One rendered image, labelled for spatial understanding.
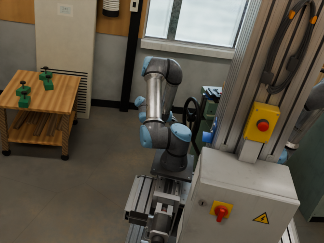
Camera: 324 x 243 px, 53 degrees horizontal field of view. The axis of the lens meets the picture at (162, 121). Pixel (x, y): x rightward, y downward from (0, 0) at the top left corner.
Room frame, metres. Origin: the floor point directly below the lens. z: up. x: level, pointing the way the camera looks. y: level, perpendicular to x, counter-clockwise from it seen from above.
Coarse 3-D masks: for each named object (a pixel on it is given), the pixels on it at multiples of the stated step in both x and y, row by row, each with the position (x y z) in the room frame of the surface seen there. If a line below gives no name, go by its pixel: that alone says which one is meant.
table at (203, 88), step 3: (204, 87) 2.29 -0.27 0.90; (207, 87) 2.30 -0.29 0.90; (210, 87) 2.31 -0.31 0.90; (213, 87) 2.32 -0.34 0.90; (216, 87) 2.33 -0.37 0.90; (219, 87) 2.34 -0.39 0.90; (222, 87) 2.36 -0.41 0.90; (201, 90) 2.30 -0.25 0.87; (204, 90) 2.25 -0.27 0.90; (219, 90) 2.29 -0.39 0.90; (222, 90) 2.30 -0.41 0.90; (201, 93) 2.29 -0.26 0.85; (204, 114) 1.95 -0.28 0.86; (207, 114) 1.93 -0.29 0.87; (210, 114) 1.94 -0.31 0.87; (207, 117) 1.91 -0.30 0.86; (210, 117) 1.92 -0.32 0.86; (213, 117) 1.92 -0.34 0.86
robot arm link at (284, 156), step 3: (285, 150) 1.40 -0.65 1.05; (282, 153) 1.37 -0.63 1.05; (285, 153) 1.38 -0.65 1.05; (282, 156) 1.35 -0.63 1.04; (285, 156) 1.36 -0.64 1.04; (279, 159) 1.34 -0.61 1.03; (282, 159) 1.34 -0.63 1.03; (285, 159) 1.36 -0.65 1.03; (279, 162) 1.33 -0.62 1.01; (282, 162) 1.34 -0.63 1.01; (285, 162) 1.41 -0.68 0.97
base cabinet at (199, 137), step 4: (200, 124) 2.17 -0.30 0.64; (204, 124) 2.10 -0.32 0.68; (200, 128) 2.15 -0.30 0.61; (204, 128) 2.09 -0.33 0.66; (208, 128) 2.04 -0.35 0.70; (200, 132) 2.13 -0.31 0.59; (208, 132) 2.02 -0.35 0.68; (196, 136) 2.17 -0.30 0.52; (200, 136) 2.11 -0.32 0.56; (196, 140) 2.15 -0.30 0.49; (200, 140) 2.09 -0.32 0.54; (196, 144) 2.14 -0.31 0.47; (200, 144) 2.08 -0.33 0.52; (204, 144) 2.02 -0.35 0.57; (192, 148) 2.18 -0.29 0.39; (200, 148) 2.06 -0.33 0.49; (192, 152) 2.16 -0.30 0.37; (200, 152) 2.04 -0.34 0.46; (196, 156) 2.08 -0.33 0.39; (196, 160) 2.07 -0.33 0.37; (196, 164) 2.05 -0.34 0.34; (284, 164) 2.00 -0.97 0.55
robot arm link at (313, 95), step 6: (318, 84) 1.39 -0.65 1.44; (312, 90) 1.36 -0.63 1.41; (318, 90) 1.35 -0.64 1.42; (312, 96) 1.34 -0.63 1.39; (318, 96) 1.33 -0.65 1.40; (306, 102) 1.34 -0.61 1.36; (312, 102) 1.33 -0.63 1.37; (318, 102) 1.32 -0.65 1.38; (306, 108) 1.34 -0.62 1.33; (312, 108) 1.33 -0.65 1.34; (318, 108) 1.33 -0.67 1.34
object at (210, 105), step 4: (208, 100) 1.96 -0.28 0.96; (212, 100) 1.97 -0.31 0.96; (208, 104) 1.93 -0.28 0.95; (212, 104) 1.93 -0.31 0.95; (216, 104) 1.95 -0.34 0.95; (204, 108) 1.97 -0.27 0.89; (208, 108) 1.93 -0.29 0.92; (212, 108) 1.94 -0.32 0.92; (216, 108) 1.95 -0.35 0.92; (208, 112) 1.93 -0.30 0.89; (212, 112) 1.94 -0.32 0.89
